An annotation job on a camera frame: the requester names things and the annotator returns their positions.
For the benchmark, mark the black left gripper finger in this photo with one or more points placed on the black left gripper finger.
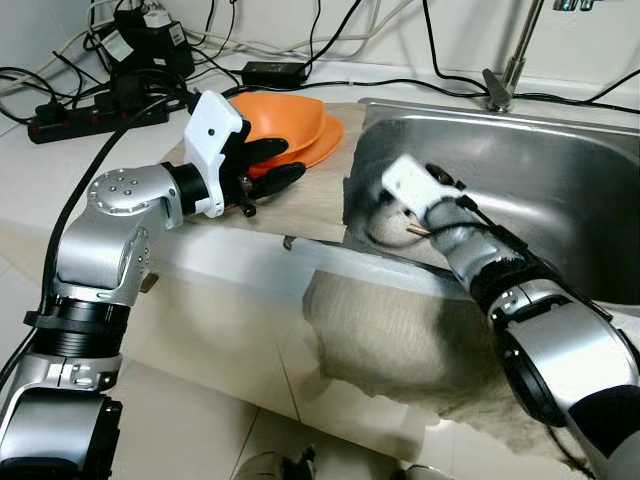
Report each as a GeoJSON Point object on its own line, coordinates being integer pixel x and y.
{"type": "Point", "coordinates": [280, 178]}
{"type": "Point", "coordinates": [268, 151]}

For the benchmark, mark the orange plastic bowl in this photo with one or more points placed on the orange plastic bowl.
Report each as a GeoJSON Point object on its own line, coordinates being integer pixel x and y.
{"type": "Point", "coordinates": [290, 120]}

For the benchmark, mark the orange plastic plate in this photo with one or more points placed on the orange plastic plate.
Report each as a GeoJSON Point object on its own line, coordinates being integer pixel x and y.
{"type": "Point", "coordinates": [325, 145]}

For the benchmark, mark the brown wooden chopstick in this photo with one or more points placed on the brown wooden chopstick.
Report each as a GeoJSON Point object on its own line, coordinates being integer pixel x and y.
{"type": "Point", "coordinates": [418, 232]}

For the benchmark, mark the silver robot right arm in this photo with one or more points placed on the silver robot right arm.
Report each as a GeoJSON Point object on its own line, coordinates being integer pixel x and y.
{"type": "Point", "coordinates": [570, 340]}

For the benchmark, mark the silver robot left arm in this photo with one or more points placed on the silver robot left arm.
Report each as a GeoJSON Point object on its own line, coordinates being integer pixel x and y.
{"type": "Point", "coordinates": [120, 195]}

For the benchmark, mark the flat black power adapter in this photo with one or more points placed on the flat black power adapter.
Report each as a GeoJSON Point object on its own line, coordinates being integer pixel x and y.
{"type": "Point", "coordinates": [275, 73]}

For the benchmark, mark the steel sink faucet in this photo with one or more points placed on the steel sink faucet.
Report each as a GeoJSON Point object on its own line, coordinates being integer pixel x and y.
{"type": "Point", "coordinates": [497, 92]}

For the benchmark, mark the stainless steel sink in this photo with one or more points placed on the stainless steel sink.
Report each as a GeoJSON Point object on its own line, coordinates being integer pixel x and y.
{"type": "Point", "coordinates": [560, 170]}

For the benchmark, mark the black plug adapter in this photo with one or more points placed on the black plug adapter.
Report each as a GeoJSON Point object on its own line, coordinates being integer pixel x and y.
{"type": "Point", "coordinates": [128, 90]}

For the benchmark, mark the black box with white labels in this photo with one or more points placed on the black box with white labels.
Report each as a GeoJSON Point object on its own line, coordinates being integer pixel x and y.
{"type": "Point", "coordinates": [150, 50]}

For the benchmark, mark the beige draped cloth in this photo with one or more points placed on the beige draped cloth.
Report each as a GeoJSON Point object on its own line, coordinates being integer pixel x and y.
{"type": "Point", "coordinates": [390, 330]}

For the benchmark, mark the black power strip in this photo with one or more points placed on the black power strip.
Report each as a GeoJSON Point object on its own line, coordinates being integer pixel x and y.
{"type": "Point", "coordinates": [80, 125]}

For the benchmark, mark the robot left leg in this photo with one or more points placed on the robot left leg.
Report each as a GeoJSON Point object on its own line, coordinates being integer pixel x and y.
{"type": "Point", "coordinates": [260, 468]}

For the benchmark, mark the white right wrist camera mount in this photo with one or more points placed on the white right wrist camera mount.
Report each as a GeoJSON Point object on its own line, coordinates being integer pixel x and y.
{"type": "Point", "coordinates": [410, 180]}

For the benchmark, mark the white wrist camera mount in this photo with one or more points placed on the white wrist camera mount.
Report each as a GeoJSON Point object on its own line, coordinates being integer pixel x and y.
{"type": "Point", "coordinates": [215, 125]}
{"type": "Point", "coordinates": [410, 180]}

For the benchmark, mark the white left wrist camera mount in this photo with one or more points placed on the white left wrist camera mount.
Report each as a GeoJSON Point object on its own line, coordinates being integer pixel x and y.
{"type": "Point", "coordinates": [215, 125]}

